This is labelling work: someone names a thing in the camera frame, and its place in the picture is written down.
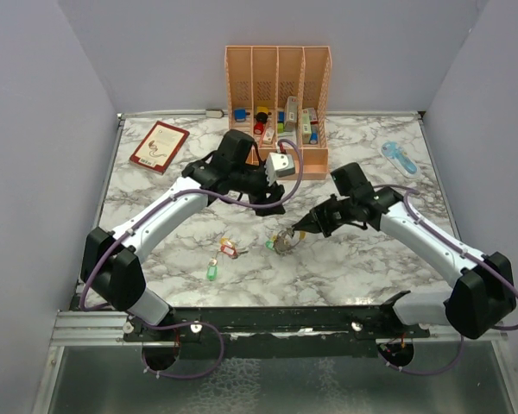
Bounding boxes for yellow tag key lower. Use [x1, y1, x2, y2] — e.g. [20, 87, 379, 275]
[220, 236, 236, 248]

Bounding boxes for red tag key lower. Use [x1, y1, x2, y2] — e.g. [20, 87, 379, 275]
[220, 245, 248, 259]

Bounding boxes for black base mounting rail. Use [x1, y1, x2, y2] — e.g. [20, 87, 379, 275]
[118, 304, 429, 366]

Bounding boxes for metal coil keyring yellow handle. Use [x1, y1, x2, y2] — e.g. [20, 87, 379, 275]
[273, 228, 306, 255]

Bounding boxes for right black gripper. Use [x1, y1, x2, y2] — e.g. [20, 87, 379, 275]
[293, 194, 356, 237]

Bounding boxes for red black bottle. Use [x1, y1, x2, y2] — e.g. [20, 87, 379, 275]
[253, 111, 268, 135]

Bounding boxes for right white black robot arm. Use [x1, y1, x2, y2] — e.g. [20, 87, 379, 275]
[291, 162, 517, 339]

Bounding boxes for aluminium frame rail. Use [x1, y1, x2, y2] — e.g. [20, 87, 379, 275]
[51, 311, 508, 347]

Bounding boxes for white adapter at wall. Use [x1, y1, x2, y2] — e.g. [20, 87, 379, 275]
[205, 109, 225, 119]

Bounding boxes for red cover paperback book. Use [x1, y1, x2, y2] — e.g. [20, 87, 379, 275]
[129, 121, 190, 175]

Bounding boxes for blue packaged item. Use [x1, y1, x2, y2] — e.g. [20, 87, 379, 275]
[381, 141, 420, 178]

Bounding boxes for peach plastic desk organizer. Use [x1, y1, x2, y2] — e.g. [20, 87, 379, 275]
[224, 45, 332, 180]

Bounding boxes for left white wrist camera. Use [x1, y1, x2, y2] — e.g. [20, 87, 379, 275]
[265, 152, 296, 185]

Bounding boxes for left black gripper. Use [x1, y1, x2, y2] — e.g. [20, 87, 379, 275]
[231, 161, 287, 216]

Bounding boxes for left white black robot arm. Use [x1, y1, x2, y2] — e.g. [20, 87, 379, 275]
[81, 129, 295, 341]

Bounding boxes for grey green box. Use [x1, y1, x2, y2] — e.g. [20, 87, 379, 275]
[283, 96, 298, 132]

